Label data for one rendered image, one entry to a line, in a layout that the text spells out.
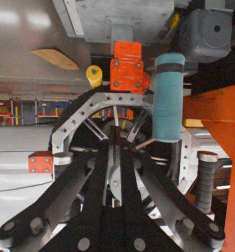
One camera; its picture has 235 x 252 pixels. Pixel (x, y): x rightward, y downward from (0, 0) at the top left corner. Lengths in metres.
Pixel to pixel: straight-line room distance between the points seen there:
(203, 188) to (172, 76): 0.30
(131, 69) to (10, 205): 1.11
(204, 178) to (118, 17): 0.69
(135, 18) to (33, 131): 0.83
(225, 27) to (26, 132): 1.12
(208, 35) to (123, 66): 0.36
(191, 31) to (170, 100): 0.36
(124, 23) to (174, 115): 0.52
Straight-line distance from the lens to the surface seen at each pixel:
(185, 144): 0.60
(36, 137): 0.97
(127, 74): 0.51
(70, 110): 0.60
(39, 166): 0.58
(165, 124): 0.41
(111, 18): 0.75
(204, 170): 0.39
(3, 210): 1.25
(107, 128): 0.97
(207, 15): 0.73
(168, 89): 0.42
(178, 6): 0.82
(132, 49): 0.55
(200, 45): 0.68
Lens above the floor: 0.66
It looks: 5 degrees up
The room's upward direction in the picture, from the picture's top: 179 degrees counter-clockwise
